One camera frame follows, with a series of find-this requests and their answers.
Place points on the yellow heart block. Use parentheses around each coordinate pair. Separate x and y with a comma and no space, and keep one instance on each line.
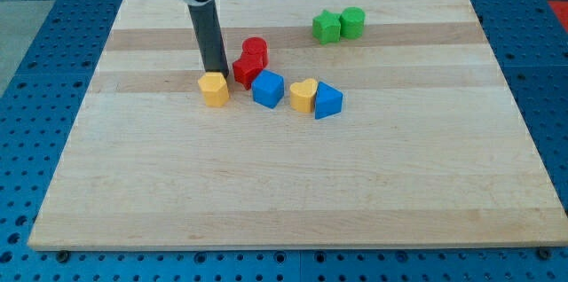
(302,95)

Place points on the red cylinder block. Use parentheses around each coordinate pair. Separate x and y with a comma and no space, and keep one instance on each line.
(256,46)

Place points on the green star block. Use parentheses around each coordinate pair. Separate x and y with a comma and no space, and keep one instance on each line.
(326,27)

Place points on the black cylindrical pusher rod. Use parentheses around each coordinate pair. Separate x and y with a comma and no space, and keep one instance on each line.
(209,37)

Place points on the yellow hexagon block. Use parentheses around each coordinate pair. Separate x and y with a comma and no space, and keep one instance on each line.
(214,89)

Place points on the blue triangle block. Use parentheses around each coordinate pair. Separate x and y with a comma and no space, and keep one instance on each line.
(328,101)

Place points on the blue cube block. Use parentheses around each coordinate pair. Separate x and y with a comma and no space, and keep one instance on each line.
(268,89)

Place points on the red star block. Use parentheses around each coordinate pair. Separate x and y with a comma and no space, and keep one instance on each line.
(246,68)

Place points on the green cylinder block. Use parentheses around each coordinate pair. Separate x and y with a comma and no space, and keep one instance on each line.
(352,21)

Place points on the wooden board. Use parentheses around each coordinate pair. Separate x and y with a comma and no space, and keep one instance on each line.
(429,151)

